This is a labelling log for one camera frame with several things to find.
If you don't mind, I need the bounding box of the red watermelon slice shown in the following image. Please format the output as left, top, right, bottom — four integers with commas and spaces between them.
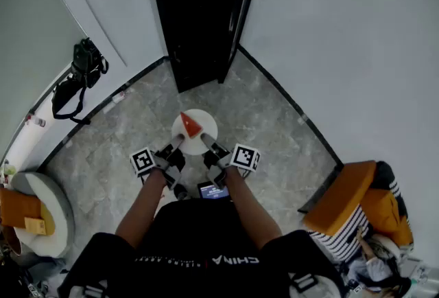
180, 111, 203, 139

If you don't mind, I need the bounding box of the grey round cushioned chair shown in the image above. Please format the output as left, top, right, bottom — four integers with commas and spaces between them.
10, 172, 75, 259

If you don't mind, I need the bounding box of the person's left forearm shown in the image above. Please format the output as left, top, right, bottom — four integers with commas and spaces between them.
115, 168, 169, 250

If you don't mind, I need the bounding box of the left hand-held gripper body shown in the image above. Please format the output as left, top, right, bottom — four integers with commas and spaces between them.
130, 144, 187, 192

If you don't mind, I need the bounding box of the orange jacket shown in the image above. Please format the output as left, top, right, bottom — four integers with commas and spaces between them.
360, 187, 414, 247

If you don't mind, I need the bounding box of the chest-mounted phone screen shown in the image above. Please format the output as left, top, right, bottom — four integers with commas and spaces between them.
197, 181, 232, 200

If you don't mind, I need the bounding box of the orange cushion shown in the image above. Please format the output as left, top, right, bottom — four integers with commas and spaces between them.
0, 187, 56, 236

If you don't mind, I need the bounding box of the person's right forearm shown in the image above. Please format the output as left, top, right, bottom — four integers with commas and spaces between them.
223, 165, 283, 251

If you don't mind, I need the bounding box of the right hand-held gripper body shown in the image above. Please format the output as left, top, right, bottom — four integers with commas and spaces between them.
202, 143, 262, 190

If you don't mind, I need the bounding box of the white plate of watermelon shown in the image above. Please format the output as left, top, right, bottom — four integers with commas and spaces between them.
171, 108, 219, 156

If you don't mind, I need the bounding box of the orange cushioned stool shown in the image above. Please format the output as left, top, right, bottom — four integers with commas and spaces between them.
302, 160, 377, 236

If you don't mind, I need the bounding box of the striped black white fabric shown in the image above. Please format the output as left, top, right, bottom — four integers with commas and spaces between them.
307, 204, 374, 264

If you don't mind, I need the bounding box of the person's black shirt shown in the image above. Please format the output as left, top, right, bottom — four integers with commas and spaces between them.
56, 198, 348, 298

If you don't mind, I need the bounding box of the yellow paper tag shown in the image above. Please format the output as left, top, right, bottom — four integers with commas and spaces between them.
23, 216, 47, 236

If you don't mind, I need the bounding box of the small clear bottle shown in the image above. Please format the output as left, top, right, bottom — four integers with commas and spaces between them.
25, 114, 47, 128

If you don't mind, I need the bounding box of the black fridge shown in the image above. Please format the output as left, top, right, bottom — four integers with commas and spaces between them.
142, 0, 263, 94

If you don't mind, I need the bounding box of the black shoulder bag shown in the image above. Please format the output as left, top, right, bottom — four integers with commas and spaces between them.
51, 37, 110, 125

